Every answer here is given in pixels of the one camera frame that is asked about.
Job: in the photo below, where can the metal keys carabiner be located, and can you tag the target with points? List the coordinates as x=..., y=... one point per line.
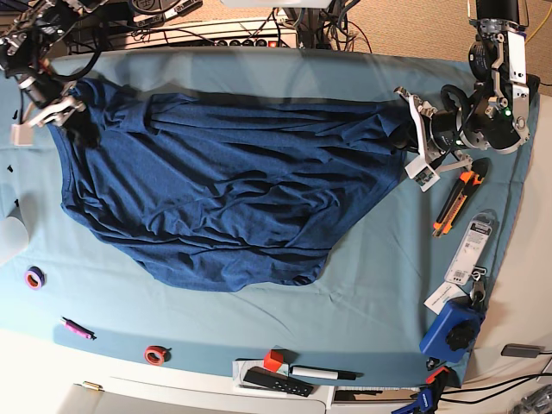
x=478, y=292

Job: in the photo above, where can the white paper tag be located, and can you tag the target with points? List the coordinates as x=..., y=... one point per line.
x=444, y=293

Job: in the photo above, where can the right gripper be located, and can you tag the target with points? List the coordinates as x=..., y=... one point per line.
x=55, y=104

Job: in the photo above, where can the grey adapter box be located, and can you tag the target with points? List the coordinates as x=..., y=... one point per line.
x=520, y=351

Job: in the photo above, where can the blue box with knob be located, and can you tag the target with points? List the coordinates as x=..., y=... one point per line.
x=454, y=331

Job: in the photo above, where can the orange black utility knife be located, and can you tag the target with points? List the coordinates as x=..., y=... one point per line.
x=463, y=190

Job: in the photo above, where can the light blue table cloth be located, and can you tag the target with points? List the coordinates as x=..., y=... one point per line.
x=365, y=313

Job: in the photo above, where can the red tape roll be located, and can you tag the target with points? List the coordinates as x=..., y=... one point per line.
x=157, y=355

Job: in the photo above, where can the blue t-shirt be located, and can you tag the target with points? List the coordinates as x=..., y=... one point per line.
x=212, y=197

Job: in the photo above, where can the power strip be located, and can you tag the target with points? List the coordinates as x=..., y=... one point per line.
x=252, y=32

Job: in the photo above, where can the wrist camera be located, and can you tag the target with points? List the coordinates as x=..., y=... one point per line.
x=22, y=135
x=420, y=171

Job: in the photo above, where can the packaged tool blister card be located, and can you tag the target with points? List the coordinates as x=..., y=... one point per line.
x=471, y=247

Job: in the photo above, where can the pink marker pen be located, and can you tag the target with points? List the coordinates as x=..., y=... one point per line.
x=77, y=329

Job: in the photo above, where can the black remote control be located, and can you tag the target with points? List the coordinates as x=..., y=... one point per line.
x=280, y=383

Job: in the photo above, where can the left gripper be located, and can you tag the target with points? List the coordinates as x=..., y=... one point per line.
x=443, y=128

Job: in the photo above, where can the red cube block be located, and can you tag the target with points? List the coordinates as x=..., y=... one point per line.
x=273, y=361

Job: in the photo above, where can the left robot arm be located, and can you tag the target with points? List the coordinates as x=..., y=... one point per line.
x=495, y=116

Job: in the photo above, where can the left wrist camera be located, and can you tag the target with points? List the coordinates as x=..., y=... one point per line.
x=420, y=171

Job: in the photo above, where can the white black marker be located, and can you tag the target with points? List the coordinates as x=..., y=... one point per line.
x=319, y=373

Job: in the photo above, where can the white translucent cup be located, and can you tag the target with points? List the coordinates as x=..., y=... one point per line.
x=13, y=238

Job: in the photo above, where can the blue orange bottom clamp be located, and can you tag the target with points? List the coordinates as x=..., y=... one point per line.
x=427, y=399

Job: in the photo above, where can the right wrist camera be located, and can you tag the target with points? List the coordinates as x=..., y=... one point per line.
x=22, y=135

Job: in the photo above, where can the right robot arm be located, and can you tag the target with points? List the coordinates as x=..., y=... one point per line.
x=24, y=48

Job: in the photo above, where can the purple tape roll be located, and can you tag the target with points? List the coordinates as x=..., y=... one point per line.
x=35, y=278

